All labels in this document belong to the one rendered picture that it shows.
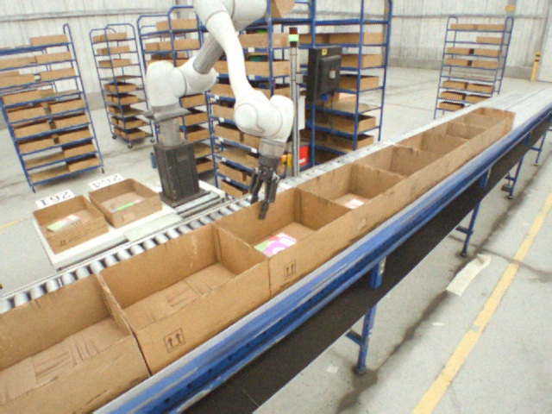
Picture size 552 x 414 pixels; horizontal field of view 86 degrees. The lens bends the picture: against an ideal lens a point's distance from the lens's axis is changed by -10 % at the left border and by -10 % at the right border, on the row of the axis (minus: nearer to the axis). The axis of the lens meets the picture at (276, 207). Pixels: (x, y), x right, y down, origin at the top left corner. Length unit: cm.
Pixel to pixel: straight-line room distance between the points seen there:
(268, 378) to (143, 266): 54
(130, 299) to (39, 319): 26
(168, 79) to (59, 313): 124
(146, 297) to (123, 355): 34
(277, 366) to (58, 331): 69
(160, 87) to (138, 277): 107
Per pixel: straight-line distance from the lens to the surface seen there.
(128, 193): 223
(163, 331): 84
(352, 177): 164
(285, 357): 123
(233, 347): 91
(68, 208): 216
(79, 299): 106
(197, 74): 186
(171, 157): 188
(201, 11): 140
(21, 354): 113
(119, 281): 107
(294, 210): 138
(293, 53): 202
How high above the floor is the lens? 161
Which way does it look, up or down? 28 degrees down
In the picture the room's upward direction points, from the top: 2 degrees counter-clockwise
